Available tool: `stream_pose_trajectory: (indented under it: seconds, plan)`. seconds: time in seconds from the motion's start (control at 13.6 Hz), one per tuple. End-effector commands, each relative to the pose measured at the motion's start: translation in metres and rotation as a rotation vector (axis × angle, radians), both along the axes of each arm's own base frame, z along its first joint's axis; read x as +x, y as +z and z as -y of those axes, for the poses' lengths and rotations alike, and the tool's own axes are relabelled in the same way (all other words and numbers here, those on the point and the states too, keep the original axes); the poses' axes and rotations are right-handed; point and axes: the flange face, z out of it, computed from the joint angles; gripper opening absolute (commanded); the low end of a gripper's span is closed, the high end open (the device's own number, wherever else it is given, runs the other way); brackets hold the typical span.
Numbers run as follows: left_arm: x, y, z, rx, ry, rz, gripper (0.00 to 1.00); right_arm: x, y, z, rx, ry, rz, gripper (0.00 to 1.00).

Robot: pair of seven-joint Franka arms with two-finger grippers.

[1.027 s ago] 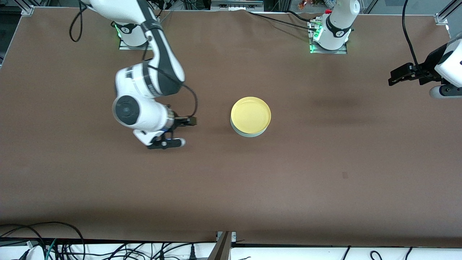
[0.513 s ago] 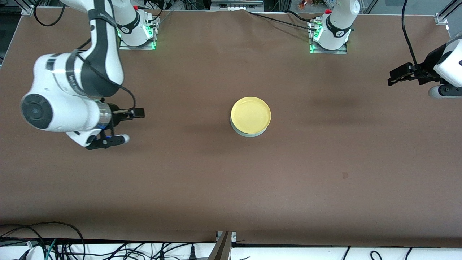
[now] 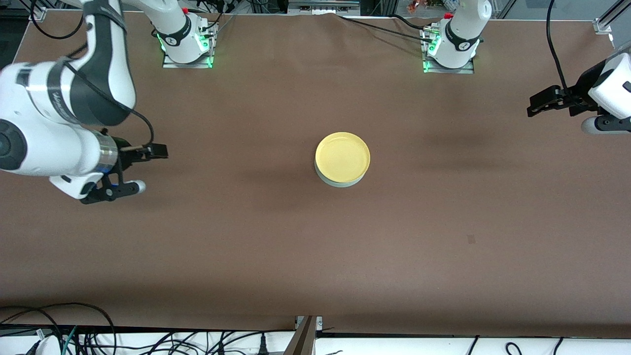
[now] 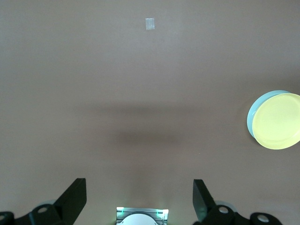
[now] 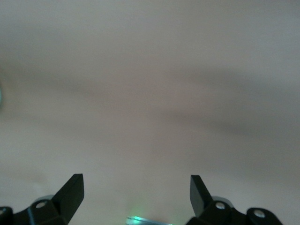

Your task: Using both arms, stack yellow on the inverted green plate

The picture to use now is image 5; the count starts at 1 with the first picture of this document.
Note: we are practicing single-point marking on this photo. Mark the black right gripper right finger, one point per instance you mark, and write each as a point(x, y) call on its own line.
point(201, 206)

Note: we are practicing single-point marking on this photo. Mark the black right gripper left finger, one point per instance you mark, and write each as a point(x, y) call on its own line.
point(63, 206)

